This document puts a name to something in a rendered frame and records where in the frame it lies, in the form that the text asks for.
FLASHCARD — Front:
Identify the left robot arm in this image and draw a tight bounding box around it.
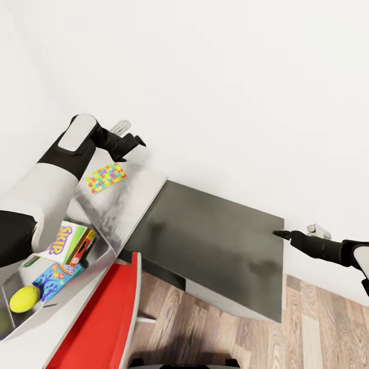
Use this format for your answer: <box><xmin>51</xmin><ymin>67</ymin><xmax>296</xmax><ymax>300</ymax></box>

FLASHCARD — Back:
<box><xmin>0</xmin><ymin>114</ymin><xmax>146</xmax><ymax>287</ymax></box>

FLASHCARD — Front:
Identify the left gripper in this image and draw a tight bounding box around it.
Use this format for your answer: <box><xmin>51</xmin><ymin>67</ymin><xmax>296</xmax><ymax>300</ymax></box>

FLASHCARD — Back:
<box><xmin>108</xmin><ymin>133</ymin><xmax>146</xmax><ymax>162</ymax></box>

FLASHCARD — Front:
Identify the tennis ball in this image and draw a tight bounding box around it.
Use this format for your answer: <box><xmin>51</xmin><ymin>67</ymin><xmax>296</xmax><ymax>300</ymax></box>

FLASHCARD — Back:
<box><xmin>9</xmin><ymin>286</ymin><xmax>41</xmax><ymax>314</ymax></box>

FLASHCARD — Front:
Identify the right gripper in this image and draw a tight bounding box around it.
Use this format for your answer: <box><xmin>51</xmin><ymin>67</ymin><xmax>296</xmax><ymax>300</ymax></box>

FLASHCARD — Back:
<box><xmin>273</xmin><ymin>230</ymin><xmax>329</xmax><ymax>261</ymax></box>

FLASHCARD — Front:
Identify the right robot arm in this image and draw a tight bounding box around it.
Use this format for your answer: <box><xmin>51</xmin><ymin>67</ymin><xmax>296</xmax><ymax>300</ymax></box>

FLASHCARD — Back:
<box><xmin>273</xmin><ymin>223</ymin><xmax>369</xmax><ymax>295</ymax></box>

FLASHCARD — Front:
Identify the jigsaw puzzle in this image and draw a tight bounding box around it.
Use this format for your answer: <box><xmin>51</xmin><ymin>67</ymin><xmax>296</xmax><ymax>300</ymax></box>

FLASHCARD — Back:
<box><xmin>86</xmin><ymin>162</ymin><xmax>127</xmax><ymax>194</ymax></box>

